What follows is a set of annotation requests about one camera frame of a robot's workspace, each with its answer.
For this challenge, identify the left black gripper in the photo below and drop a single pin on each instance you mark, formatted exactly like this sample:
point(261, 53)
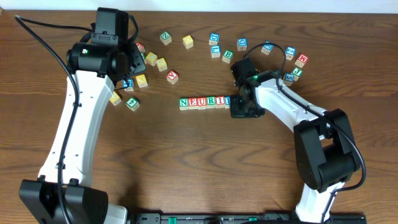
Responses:
point(137, 61)

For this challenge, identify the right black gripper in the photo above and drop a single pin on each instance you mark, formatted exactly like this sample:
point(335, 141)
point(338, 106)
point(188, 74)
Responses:
point(237, 110)

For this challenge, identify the blue P block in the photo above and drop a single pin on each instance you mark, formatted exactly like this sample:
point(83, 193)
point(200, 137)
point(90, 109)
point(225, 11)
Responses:
point(227, 101)

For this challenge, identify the red I block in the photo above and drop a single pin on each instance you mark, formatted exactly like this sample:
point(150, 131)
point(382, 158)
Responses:
point(220, 101)

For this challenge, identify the green R block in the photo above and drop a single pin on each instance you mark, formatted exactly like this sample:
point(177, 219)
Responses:
point(210, 102)

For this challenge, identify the red u block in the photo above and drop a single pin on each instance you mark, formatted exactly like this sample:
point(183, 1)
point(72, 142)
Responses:
point(140, 47)
point(202, 103)

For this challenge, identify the red E block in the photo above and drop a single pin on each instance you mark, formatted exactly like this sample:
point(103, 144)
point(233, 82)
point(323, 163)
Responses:
point(192, 103)

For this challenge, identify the green N block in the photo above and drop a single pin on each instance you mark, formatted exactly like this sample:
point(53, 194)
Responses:
point(183, 104)

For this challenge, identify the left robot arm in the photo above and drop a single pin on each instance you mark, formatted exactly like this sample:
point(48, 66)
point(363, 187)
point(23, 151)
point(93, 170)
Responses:
point(63, 192)

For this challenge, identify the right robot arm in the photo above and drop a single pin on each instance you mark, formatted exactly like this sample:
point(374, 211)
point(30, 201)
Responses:
point(325, 151)

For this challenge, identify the yellow C block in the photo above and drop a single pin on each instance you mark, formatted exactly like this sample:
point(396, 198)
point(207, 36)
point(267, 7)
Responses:
point(151, 58)

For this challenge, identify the yellow K block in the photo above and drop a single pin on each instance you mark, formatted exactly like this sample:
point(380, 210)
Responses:
point(141, 81)

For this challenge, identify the yellow S block left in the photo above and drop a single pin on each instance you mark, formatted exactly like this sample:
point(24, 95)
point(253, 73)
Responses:
point(161, 64)

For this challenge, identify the blue L block left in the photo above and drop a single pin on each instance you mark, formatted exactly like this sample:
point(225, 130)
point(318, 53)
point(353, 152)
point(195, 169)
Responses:
point(128, 85)

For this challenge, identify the blue l block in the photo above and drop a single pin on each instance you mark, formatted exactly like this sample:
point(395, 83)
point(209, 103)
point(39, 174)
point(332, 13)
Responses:
point(215, 51)
point(128, 85)

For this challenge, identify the red A block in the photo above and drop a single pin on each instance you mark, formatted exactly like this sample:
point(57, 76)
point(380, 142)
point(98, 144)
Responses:
point(172, 77)

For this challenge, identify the green Z block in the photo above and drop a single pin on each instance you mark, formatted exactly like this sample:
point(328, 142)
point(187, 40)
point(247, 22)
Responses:
point(165, 37)

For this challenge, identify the green 4 block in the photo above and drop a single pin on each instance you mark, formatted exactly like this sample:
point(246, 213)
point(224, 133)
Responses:
point(132, 103)

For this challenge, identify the yellow block far left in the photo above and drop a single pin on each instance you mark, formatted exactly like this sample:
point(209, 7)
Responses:
point(115, 98)

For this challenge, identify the green B block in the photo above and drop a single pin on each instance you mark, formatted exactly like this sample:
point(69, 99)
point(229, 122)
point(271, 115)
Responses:
point(227, 56)

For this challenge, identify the blue 5 block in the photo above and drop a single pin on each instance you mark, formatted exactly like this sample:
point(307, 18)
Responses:
point(289, 79)

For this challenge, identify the yellow O block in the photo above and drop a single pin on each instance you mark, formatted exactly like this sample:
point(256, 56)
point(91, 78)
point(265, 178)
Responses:
point(188, 41)

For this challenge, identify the blue X block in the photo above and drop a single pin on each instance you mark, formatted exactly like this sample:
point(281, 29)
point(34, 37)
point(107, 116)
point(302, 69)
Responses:
point(266, 49)

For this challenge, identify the blue L block centre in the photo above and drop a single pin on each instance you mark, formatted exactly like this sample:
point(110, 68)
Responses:
point(215, 51)

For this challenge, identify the blue D block right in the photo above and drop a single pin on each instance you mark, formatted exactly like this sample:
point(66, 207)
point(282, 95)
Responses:
point(242, 44)

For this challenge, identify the blue d block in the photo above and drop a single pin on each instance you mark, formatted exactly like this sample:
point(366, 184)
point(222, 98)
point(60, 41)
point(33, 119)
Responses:
point(242, 44)
point(214, 39)

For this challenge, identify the green J block right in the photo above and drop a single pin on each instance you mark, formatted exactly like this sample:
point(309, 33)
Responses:
point(297, 72)

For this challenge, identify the blue 2 block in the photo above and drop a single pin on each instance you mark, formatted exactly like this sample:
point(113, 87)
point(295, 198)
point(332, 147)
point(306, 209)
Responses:
point(290, 53)

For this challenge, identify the blue D block top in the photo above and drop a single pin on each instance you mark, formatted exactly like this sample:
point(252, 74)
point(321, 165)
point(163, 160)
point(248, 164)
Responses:
point(214, 39)

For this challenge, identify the red M block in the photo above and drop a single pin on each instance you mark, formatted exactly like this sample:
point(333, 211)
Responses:
point(301, 60)

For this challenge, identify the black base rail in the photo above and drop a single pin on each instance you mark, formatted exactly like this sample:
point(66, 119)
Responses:
point(270, 217)

